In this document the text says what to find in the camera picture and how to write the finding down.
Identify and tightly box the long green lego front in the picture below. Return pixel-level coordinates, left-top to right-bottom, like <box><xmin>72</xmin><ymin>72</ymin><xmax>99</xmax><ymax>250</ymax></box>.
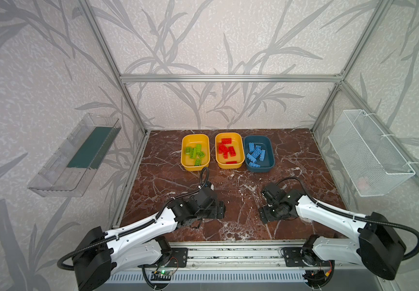
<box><xmin>191</xmin><ymin>144</ymin><xmax>202</xmax><ymax>159</ymax></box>

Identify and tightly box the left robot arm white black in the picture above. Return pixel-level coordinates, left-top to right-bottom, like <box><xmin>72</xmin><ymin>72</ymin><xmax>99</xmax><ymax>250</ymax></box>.
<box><xmin>57</xmin><ymin>186</ymin><xmax>226</xmax><ymax>291</ymax></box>

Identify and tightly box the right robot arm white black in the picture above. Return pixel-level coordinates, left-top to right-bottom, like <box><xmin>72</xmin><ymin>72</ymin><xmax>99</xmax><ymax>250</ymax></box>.
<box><xmin>259</xmin><ymin>183</ymin><xmax>419</xmax><ymax>280</ymax></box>

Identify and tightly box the dark teal plastic bin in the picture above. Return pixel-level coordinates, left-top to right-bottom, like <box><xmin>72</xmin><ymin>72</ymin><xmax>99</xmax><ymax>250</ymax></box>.
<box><xmin>243</xmin><ymin>135</ymin><xmax>275</xmax><ymax>173</ymax></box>

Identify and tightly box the middle yellow plastic bin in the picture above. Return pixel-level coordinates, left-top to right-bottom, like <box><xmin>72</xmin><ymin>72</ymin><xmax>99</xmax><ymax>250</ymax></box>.
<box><xmin>215</xmin><ymin>132</ymin><xmax>245</xmax><ymax>169</ymax></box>

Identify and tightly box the yellow plastic bin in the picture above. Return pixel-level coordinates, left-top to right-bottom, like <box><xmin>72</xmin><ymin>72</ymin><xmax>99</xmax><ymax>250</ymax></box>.
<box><xmin>215</xmin><ymin>132</ymin><xmax>245</xmax><ymax>169</ymax></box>
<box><xmin>180</xmin><ymin>134</ymin><xmax>211</xmax><ymax>172</ymax></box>

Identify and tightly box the left yellow plastic bin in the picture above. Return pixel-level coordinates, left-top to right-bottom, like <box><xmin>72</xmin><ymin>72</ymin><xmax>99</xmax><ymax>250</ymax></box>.
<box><xmin>180</xmin><ymin>134</ymin><xmax>211</xmax><ymax>172</ymax></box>

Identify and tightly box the right wiring connector bundle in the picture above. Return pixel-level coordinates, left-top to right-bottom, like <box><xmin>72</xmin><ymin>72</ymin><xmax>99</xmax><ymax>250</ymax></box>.
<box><xmin>303</xmin><ymin>269</ymin><xmax>334</xmax><ymax>290</ymax></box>

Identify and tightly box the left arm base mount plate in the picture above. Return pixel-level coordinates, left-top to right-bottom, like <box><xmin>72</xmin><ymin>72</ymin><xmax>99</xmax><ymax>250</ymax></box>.
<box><xmin>155</xmin><ymin>248</ymin><xmax>189</xmax><ymax>268</ymax></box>

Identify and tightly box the aluminium front rail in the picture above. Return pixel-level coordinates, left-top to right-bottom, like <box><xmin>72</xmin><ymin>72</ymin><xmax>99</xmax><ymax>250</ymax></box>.
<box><xmin>81</xmin><ymin>242</ymin><xmax>390</xmax><ymax>272</ymax></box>

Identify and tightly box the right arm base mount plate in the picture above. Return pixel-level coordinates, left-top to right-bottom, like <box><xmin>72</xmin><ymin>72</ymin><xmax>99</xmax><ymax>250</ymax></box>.
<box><xmin>280</xmin><ymin>246</ymin><xmax>334</xmax><ymax>270</ymax></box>

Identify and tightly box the green circuit board with wires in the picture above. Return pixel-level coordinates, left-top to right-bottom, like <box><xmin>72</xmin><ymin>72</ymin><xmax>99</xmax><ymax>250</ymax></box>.
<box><xmin>150</xmin><ymin>270</ymin><xmax>175</xmax><ymax>284</ymax></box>

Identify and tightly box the white wire mesh basket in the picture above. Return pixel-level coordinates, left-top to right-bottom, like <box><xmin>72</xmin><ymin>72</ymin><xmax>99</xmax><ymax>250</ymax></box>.
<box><xmin>328</xmin><ymin>109</ymin><xmax>416</xmax><ymax>197</ymax></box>

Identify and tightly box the clear plastic wall tray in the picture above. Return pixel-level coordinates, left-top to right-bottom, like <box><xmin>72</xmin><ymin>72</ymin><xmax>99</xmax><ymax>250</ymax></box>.
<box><xmin>27</xmin><ymin>113</ymin><xmax>122</xmax><ymax>198</ymax></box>

